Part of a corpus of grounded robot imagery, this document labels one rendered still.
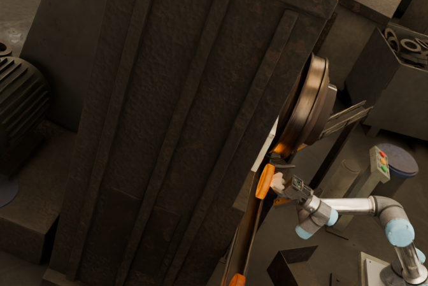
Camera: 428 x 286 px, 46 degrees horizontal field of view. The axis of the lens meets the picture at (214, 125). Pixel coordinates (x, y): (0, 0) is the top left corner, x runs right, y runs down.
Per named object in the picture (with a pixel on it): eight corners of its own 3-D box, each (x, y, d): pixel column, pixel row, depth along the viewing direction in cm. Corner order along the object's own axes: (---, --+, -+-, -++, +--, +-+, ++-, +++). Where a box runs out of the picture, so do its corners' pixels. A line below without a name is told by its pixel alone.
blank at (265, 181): (263, 181, 205) (271, 184, 205) (269, 155, 217) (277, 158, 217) (252, 204, 216) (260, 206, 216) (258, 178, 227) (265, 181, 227)
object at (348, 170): (306, 223, 328) (342, 167, 298) (306, 211, 338) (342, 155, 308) (322, 230, 328) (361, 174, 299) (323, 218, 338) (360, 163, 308)
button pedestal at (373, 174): (325, 234, 327) (372, 166, 291) (326, 209, 346) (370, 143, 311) (348, 243, 327) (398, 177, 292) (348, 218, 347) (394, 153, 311)
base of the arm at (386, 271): (402, 273, 272) (412, 262, 267) (409, 296, 259) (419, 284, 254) (377, 265, 271) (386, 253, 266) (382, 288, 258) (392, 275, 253)
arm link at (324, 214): (327, 231, 218) (340, 219, 214) (307, 218, 216) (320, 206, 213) (326, 220, 225) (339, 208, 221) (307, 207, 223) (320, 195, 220)
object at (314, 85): (262, 174, 210) (311, 84, 183) (274, 116, 249) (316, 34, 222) (277, 179, 210) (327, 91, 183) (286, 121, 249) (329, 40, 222)
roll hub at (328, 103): (296, 154, 213) (325, 102, 197) (300, 119, 236) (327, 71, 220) (308, 158, 213) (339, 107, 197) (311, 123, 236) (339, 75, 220)
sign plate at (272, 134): (250, 170, 181) (269, 132, 170) (260, 130, 202) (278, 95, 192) (256, 172, 181) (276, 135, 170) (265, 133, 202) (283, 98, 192)
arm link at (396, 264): (408, 262, 266) (421, 244, 259) (417, 282, 255) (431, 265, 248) (388, 257, 264) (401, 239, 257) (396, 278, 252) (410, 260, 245)
